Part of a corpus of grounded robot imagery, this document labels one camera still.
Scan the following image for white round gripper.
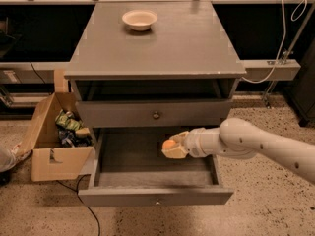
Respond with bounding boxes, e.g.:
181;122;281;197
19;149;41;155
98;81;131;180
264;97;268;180
162;128;214;159

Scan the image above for orange fruit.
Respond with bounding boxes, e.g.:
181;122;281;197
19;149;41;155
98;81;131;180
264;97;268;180
162;140;176;149

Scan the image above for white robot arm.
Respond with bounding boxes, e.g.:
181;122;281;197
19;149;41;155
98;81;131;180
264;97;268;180
161;118;315;184

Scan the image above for closed grey middle drawer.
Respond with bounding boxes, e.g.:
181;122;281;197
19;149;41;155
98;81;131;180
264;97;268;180
76;100;232;128

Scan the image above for open grey lower drawer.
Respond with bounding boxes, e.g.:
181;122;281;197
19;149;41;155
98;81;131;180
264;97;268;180
79;127;233;207

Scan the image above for grey wooden drawer cabinet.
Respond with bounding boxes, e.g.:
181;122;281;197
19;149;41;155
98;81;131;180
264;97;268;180
64;0;247;146

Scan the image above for dark blue snack bag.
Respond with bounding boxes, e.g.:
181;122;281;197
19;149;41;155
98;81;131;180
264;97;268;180
58;130;93;148

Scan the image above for green snack bag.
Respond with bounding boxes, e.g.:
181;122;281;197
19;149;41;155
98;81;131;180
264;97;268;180
55;110;83;131

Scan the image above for brown cardboard box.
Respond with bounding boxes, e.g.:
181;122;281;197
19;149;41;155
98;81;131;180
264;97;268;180
17;68;96;183

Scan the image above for dark cabinet at right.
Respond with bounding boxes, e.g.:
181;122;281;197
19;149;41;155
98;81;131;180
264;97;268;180
285;39;315;127

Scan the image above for white paper bowl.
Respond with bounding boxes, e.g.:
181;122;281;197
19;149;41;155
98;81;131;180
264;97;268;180
122;10;158;31

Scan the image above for white plastic bag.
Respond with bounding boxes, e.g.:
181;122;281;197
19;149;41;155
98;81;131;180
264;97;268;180
0;144;31;173

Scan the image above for black floor cable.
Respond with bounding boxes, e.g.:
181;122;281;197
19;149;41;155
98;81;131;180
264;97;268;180
56;174;102;236

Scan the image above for white hanging cable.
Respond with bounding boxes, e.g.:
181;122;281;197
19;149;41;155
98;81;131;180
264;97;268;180
241;0;309;85

